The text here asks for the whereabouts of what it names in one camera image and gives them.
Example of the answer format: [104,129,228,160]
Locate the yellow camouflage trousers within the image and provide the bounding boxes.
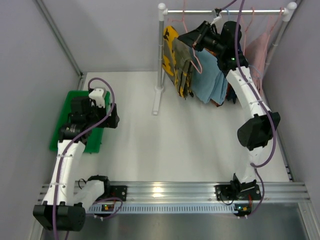
[162,25,194,99]

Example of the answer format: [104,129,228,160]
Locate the pink wire hanger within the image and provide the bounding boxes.
[167,0,203,74]
[262,7,284,65]
[244,7,255,33]

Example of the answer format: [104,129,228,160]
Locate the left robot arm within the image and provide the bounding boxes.
[33,96,120,233]

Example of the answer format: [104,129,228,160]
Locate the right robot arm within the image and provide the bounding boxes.
[178,21,281,204]

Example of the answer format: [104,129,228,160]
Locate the light blue trousers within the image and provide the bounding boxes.
[191,49,228,104]

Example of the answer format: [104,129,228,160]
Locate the pink trousers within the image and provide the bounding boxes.
[245,32,270,96]

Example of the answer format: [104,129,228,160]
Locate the navy blue trousers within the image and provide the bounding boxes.
[224,32,247,103]

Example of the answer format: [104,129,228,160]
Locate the orange camouflage trousers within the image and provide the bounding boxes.
[207,49,223,107]

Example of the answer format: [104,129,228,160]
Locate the green plastic bin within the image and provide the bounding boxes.
[49,90,104,154]

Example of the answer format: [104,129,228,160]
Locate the white clothes rack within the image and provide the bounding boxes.
[152,1,299,116]

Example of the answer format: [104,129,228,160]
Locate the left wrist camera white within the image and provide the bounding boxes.
[88,87,107,109]

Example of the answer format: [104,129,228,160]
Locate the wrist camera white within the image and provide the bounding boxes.
[210,8,222,25]
[88,87,107,109]

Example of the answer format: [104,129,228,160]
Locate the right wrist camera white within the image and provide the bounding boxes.
[210,8,222,25]

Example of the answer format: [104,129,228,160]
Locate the perforated cable duct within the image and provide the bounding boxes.
[87,203,240,215]

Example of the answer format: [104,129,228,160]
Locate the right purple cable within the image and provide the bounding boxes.
[217,0,277,216]

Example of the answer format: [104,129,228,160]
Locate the aluminium mounting rail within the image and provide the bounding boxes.
[37,181,311,204]

